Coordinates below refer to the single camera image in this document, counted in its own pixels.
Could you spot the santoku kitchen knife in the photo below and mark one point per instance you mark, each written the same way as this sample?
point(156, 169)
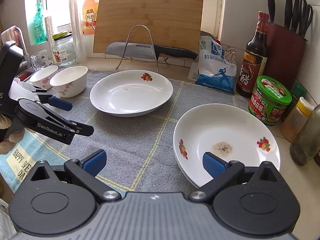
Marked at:
point(116, 49)

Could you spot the white plate with fruit print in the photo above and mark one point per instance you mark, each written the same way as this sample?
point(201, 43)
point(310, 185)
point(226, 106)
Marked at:
point(226, 131)

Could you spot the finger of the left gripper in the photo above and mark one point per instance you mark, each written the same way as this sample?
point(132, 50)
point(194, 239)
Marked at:
point(23, 90)
point(43, 120)

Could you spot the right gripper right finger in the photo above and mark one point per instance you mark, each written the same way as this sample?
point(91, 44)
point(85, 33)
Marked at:
point(223, 175)

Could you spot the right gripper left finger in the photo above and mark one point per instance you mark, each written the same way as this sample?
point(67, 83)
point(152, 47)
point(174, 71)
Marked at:
point(83, 172)

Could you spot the dark glass oil bottle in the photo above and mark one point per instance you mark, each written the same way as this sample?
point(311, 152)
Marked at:
point(306, 144)

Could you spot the clear glass mug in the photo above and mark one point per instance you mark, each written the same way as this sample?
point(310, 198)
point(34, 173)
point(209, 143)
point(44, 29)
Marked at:
point(39, 60)

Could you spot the orange cooking wine jug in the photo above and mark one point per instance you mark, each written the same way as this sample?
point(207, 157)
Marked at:
point(89, 13)

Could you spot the plastic wrap roll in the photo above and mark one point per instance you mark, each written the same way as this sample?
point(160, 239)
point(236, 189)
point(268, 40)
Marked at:
point(77, 33)
point(50, 30)

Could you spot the black scissors in block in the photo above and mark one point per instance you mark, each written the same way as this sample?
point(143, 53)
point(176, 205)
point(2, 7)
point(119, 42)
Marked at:
point(306, 16)

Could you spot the white blue salt bag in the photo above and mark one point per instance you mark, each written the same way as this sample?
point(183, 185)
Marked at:
point(212, 69)

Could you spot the pink striped dish cloth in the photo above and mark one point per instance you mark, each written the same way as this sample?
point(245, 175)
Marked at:
point(11, 34)

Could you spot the yellow cap spice bottle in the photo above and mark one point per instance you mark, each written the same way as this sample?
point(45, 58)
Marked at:
point(296, 119)

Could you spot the glass jar with green lid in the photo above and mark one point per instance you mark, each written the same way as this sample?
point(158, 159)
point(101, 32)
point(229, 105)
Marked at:
point(63, 49)

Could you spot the white bowl with pink flowers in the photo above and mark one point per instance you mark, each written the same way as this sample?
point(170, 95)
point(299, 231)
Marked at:
point(70, 82)

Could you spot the green dish soap bottle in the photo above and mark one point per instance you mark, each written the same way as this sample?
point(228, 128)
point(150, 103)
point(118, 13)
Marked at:
point(39, 25)

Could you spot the dark vinegar bottle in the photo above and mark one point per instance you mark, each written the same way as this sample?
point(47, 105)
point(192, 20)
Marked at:
point(255, 58)

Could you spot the green cap small jar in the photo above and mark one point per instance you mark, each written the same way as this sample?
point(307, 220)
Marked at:
point(297, 92)

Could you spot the dark red knife block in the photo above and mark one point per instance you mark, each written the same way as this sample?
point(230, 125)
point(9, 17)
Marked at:
point(285, 51)

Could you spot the green lid sauce jar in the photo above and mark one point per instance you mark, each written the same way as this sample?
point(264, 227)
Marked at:
point(269, 100)

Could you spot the grey checked dish mat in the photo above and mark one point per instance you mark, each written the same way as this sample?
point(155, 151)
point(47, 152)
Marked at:
point(140, 153)

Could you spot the bamboo cutting board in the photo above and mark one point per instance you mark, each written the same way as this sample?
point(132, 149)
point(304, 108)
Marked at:
point(171, 23)

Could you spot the binder clip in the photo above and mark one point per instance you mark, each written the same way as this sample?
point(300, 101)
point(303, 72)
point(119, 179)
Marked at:
point(230, 54)

